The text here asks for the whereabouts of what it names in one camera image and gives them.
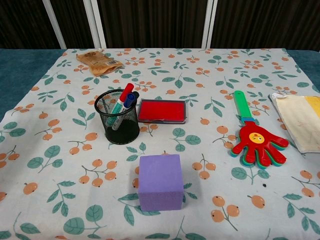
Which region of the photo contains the red capped marker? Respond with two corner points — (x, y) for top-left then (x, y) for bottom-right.
(106, 83), (135, 127)

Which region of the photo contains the black mesh pen cup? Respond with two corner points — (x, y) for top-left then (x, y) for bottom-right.
(94, 89), (141, 145)

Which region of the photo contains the red green hand clapper toy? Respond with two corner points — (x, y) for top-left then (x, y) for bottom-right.
(229, 89), (290, 171)

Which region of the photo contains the red ink pad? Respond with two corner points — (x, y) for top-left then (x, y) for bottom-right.
(137, 98), (187, 125)

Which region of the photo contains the floral tablecloth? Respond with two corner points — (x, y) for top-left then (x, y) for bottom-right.
(0, 47), (320, 240)

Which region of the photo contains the purple foam cube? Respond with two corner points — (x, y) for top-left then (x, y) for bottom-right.
(138, 153), (185, 213)

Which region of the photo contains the brown snack pouch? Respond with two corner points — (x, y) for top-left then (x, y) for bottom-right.
(76, 48), (125, 77)

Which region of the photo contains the cream yellow book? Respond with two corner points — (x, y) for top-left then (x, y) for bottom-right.
(268, 92), (320, 154)

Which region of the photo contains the white frame post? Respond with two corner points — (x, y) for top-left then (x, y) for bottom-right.
(200, 0), (218, 49)
(41, 0), (67, 50)
(83, 0), (108, 49)

